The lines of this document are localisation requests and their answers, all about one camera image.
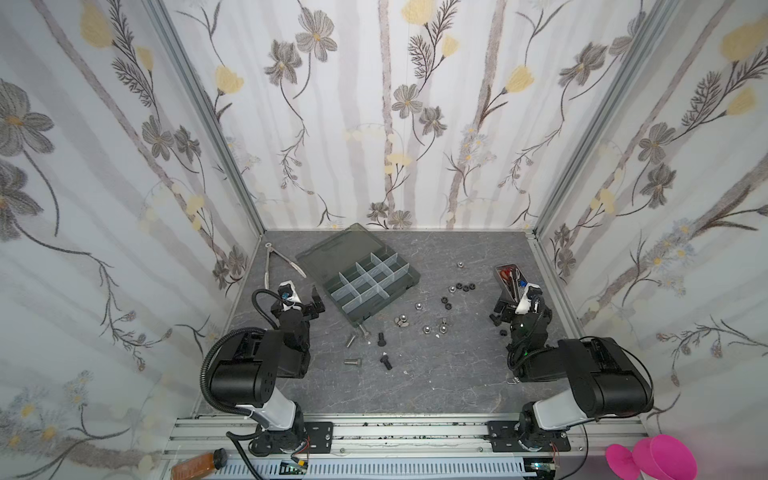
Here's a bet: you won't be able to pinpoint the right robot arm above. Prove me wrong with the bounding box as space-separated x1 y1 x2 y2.
490 299 654 452

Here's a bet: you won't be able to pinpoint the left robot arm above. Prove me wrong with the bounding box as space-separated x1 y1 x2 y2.
199 282 325 458

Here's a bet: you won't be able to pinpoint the small tray with tools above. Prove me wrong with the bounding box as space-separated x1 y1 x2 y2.
494 264 528 302

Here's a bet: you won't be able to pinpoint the green compartment organizer box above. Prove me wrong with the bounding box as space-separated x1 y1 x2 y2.
296 223 421 327

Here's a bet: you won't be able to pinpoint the metal kitchen tongs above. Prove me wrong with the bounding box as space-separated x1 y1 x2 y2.
263 242 308 290

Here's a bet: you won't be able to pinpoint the amber bottle black cap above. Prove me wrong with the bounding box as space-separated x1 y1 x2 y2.
171 448 229 480

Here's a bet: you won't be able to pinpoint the pink plastic cup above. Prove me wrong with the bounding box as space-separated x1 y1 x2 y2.
605 434 698 480

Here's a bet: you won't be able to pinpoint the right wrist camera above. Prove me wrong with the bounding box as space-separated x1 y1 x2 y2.
515 283 543 315

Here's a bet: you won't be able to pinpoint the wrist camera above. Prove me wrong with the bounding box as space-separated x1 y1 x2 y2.
515 283 543 315
277 280 301 311

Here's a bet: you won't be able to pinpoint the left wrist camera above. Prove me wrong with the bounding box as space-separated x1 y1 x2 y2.
277 280 301 311

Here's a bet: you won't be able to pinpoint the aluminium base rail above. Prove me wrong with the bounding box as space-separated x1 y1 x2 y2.
160 413 647 479

